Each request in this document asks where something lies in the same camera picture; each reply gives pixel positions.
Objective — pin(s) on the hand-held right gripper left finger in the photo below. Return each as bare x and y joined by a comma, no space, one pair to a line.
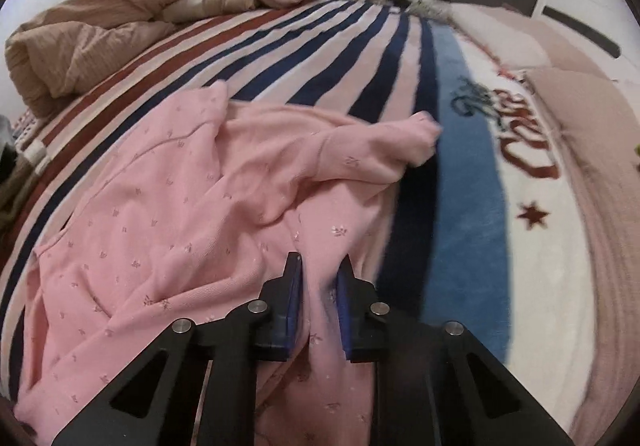
295,316

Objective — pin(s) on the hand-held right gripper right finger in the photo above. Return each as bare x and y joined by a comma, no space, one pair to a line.
344,321

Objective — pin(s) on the pink dotted shirt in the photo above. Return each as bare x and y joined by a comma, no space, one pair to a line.
200,206

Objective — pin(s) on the pile of clothes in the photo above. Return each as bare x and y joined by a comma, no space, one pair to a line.
10,176

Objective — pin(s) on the large beige pillow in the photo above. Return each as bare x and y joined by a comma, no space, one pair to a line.
590,126

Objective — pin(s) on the clear plastic bag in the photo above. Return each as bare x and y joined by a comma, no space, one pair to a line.
430,8

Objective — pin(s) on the small beige pillow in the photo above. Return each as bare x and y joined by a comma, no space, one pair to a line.
500,36

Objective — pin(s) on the beige quilt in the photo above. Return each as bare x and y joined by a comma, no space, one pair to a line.
100,36

